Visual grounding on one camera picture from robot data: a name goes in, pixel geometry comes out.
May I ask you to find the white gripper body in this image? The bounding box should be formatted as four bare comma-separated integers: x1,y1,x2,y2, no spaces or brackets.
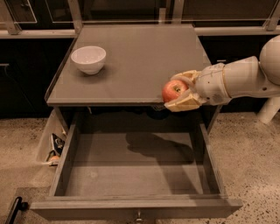
195,63,231,106

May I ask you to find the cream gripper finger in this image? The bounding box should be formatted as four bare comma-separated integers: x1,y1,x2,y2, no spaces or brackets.
164,90,207,112
171,70,200,88

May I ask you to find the red apple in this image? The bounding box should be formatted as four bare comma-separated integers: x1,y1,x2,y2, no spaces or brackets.
162,80,188,102

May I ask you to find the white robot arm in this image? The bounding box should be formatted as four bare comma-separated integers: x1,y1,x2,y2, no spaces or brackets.
164,36,280,112

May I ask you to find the open grey top drawer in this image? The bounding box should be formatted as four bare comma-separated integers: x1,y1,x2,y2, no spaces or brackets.
31,123,242,221

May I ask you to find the metal drawer knob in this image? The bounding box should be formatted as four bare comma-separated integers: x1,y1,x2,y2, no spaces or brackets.
135,211,144,224

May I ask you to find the white ceramic bowl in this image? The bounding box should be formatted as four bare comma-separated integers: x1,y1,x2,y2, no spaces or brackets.
71,45,107,74

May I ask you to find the snack bag in bin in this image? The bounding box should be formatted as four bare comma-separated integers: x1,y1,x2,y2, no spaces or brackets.
51,133,65,156

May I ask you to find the small orange fruit in bin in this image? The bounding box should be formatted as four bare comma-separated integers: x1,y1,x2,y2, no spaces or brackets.
49,156,60,162

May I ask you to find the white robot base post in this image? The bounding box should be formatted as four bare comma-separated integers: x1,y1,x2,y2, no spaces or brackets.
257,97,280,124

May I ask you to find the black handle object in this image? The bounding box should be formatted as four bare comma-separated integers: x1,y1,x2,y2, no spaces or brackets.
4,196,29,224

